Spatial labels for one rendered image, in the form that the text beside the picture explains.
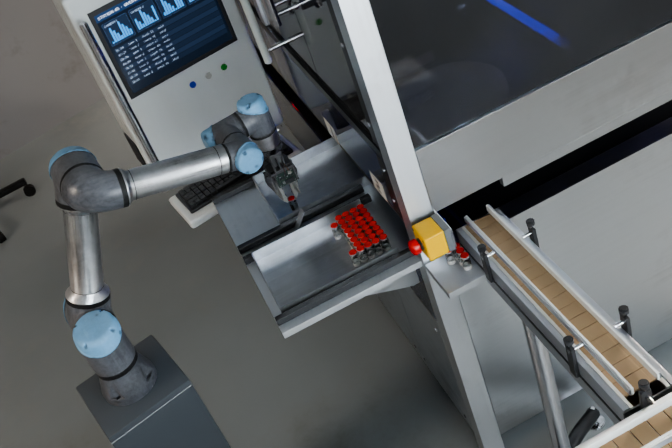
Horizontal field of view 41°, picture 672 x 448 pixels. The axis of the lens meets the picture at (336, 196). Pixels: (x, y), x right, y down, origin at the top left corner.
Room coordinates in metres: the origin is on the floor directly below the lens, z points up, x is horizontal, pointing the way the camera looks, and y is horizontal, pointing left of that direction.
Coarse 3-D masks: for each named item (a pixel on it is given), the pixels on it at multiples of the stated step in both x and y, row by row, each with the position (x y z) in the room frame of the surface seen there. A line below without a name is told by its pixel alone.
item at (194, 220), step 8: (280, 136) 2.65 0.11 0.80; (288, 144) 2.58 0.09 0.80; (296, 152) 2.52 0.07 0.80; (176, 200) 2.51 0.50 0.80; (176, 208) 2.47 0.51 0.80; (184, 208) 2.45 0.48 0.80; (208, 208) 2.40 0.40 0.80; (184, 216) 2.41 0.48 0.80; (192, 216) 2.39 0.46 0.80; (200, 216) 2.37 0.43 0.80; (208, 216) 2.37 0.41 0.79; (192, 224) 2.36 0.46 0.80; (200, 224) 2.36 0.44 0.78
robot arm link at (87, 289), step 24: (72, 168) 1.88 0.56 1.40; (72, 216) 1.90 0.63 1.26; (96, 216) 1.92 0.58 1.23; (72, 240) 1.90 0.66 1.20; (96, 240) 1.91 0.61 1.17; (72, 264) 1.89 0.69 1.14; (96, 264) 1.89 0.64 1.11; (72, 288) 1.89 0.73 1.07; (96, 288) 1.88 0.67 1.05; (72, 312) 1.87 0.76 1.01
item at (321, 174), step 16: (320, 144) 2.35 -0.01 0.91; (336, 144) 2.35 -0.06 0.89; (304, 160) 2.34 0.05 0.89; (320, 160) 2.31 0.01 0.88; (336, 160) 2.28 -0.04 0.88; (256, 176) 2.31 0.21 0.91; (304, 176) 2.26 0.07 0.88; (320, 176) 2.23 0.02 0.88; (336, 176) 2.20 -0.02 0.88; (352, 176) 2.17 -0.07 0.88; (272, 192) 2.24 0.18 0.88; (288, 192) 2.21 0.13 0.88; (304, 192) 2.18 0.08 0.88; (320, 192) 2.15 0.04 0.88; (336, 192) 2.09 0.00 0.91; (272, 208) 2.11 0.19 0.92; (288, 208) 2.13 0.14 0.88; (304, 208) 2.07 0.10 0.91
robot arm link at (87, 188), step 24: (240, 144) 1.92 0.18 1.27; (96, 168) 1.87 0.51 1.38; (144, 168) 1.86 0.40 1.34; (168, 168) 1.86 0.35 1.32; (192, 168) 1.87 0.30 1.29; (216, 168) 1.88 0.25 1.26; (240, 168) 1.88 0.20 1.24; (72, 192) 1.82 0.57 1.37; (96, 192) 1.80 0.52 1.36; (120, 192) 1.80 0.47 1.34; (144, 192) 1.82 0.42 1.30
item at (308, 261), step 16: (320, 224) 1.99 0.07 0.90; (288, 240) 1.97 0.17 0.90; (304, 240) 1.96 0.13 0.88; (320, 240) 1.94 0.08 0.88; (336, 240) 1.91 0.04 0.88; (256, 256) 1.95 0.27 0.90; (272, 256) 1.95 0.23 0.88; (288, 256) 1.92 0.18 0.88; (304, 256) 1.90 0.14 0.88; (320, 256) 1.87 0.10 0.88; (336, 256) 1.85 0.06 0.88; (384, 256) 1.75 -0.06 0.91; (272, 272) 1.88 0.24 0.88; (288, 272) 1.86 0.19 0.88; (304, 272) 1.83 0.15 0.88; (320, 272) 1.81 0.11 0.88; (336, 272) 1.79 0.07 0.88; (352, 272) 1.73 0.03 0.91; (272, 288) 1.82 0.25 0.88; (288, 288) 1.80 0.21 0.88; (304, 288) 1.77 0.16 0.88; (320, 288) 1.72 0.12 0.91; (288, 304) 1.70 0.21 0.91
